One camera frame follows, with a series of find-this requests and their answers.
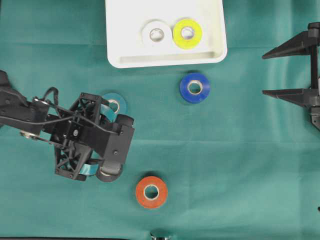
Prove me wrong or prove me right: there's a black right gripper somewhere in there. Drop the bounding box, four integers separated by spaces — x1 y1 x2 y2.
262 22 320 120

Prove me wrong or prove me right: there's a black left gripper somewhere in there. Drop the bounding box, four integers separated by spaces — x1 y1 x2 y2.
41 93 116 182

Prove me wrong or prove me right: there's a black tape roll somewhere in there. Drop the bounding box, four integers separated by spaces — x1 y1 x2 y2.
95 165 123 183

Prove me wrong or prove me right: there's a white tape roll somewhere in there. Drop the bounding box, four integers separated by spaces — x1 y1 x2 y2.
141 20 172 47

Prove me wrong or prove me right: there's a yellow tape roll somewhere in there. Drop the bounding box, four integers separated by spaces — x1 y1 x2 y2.
172 18 203 50

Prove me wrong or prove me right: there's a teal tape roll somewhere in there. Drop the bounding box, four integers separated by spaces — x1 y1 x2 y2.
102 92 128 115

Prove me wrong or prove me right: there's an orange tape roll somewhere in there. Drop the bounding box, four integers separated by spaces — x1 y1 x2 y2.
135 176 168 209

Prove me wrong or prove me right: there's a blue tape roll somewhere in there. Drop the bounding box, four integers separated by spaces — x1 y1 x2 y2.
179 72 211 104

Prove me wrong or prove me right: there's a white plastic tray case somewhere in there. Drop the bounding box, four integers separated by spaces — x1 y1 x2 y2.
105 0 228 69

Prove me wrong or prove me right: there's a green table cloth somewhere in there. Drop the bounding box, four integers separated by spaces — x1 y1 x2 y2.
0 0 320 240

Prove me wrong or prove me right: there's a black camera cable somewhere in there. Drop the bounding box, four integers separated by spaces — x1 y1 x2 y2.
0 86 121 136

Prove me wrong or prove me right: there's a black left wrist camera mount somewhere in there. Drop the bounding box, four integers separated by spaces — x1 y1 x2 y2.
94 114 135 175

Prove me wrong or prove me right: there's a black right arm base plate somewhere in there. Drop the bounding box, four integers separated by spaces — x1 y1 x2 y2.
309 106 320 131

